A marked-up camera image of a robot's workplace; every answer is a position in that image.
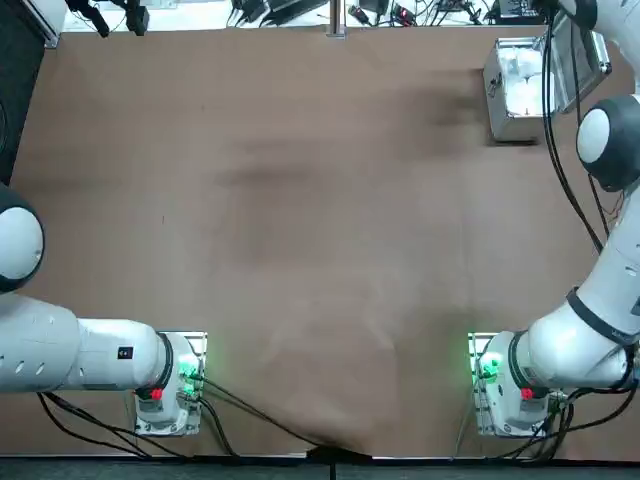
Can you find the aluminium medical kit case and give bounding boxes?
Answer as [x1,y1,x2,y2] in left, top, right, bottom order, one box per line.
[481,13,613,147]

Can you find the white plastic medicine box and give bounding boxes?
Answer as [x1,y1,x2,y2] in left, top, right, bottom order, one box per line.
[504,72,546,119]

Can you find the small black adapter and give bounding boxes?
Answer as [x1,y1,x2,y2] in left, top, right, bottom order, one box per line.
[124,0,151,36]

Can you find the black labelled power adapter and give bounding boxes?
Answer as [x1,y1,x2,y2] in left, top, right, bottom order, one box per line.
[492,0,549,25]

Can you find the black left base cable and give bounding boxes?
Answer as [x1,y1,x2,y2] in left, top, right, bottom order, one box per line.
[192,374,331,449]

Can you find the aluminium post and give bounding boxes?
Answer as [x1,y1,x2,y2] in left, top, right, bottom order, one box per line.
[325,0,348,39]

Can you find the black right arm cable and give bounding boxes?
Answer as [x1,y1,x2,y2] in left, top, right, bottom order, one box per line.
[539,9,614,254]

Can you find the black floor cable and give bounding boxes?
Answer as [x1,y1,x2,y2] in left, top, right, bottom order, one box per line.
[37,392,241,460]

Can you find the black right base cables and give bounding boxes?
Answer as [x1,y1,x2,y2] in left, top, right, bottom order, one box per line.
[452,384,640,461]

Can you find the aluminium frame rail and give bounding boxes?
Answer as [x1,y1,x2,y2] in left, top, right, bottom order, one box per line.
[29,0,67,50]

